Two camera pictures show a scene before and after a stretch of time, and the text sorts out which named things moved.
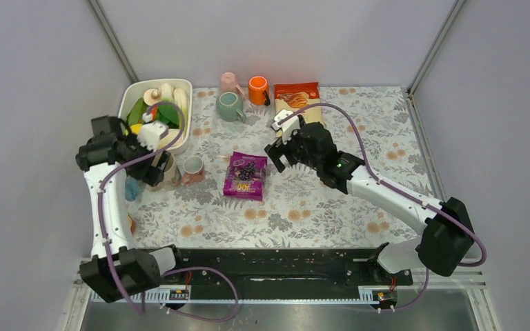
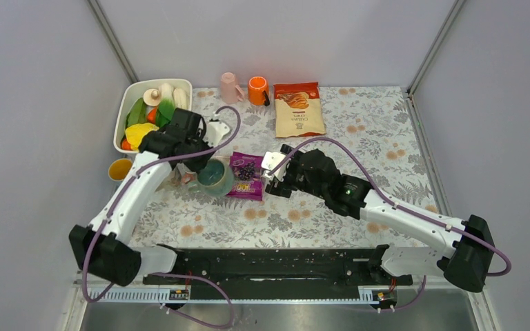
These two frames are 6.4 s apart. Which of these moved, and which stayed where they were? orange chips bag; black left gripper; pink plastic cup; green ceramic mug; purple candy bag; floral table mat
Moved: black left gripper; green ceramic mug
Stayed: purple candy bag; floral table mat; pink plastic cup; orange chips bag
